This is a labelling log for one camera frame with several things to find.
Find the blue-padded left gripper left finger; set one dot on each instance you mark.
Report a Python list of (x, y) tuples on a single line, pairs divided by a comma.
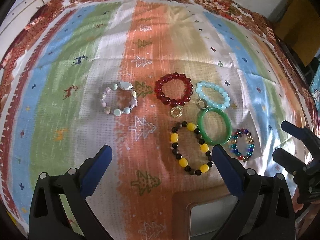
[(47, 217)]

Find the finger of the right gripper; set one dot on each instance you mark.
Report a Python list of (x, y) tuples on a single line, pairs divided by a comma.
[(301, 133), (292, 165)]

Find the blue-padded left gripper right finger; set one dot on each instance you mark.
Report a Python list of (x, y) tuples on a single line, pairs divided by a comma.
[(264, 208)]

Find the silver metal tin box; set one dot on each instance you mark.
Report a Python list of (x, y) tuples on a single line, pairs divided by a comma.
[(199, 214)]

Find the green jade bangle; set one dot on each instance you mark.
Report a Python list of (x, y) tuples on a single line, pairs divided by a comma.
[(215, 126)]

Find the right hand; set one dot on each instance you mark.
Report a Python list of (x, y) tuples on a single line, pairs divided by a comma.
[(296, 206)]

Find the striped colourful mat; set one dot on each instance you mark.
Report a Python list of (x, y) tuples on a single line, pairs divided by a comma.
[(122, 73)]

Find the floral brown bedsheet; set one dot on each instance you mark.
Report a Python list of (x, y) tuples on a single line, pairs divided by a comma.
[(228, 9)]

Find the white headboard cabinet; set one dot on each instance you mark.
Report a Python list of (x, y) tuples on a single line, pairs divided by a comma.
[(16, 19)]

